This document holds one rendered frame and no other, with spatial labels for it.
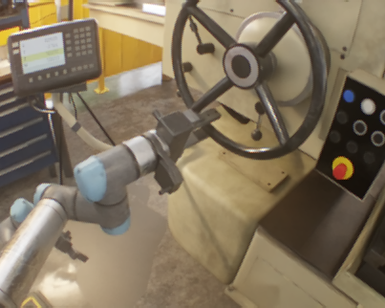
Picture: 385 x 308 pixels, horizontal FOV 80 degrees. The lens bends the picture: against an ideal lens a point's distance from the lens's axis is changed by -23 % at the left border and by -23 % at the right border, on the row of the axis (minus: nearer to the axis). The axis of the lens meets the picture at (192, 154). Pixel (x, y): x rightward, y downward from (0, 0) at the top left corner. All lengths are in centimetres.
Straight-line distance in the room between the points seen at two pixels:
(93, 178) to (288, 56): 44
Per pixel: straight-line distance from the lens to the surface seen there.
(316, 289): 119
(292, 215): 122
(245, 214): 118
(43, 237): 51
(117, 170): 51
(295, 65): 60
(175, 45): 66
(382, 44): 66
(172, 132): 53
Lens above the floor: 148
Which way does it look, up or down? 38 degrees down
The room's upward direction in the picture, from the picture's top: 5 degrees clockwise
